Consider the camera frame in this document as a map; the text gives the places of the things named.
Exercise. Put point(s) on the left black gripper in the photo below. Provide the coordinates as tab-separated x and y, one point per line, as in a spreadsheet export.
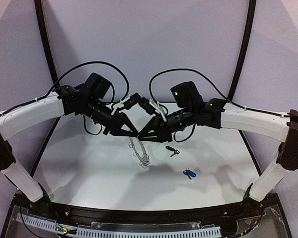
113	122

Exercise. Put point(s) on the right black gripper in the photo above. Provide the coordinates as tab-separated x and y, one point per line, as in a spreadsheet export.
161	127

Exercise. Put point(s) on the metal ring plate with keyrings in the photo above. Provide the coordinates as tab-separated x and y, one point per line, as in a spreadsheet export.
139	152

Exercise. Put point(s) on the key with blue tag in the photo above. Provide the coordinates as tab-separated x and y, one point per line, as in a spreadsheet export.
189	173

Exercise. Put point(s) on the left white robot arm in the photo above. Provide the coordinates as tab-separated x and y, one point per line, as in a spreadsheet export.
19	135

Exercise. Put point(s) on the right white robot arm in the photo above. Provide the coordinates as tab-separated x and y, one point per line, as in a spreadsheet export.
276	128

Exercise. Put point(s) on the key with black tag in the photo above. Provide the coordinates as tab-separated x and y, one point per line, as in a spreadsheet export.
173	150

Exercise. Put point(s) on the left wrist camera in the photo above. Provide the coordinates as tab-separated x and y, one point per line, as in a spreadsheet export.
130	101

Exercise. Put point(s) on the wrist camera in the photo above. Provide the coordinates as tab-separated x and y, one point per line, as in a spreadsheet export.
130	101
144	104

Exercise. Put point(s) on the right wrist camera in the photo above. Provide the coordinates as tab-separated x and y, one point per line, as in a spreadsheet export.
144	104

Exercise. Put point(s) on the black front frame rail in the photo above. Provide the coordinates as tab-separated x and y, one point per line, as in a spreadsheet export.
85	216

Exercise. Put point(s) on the white slotted cable duct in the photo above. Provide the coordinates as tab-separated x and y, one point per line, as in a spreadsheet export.
110	230

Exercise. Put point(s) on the right black frame post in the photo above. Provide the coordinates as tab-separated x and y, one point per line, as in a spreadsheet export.
243	48

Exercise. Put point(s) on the black frame post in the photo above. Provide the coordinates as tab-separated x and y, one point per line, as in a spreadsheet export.
243	48
41	21

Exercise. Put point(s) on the left black frame post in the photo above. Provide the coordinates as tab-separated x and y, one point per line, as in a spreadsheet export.
41	21

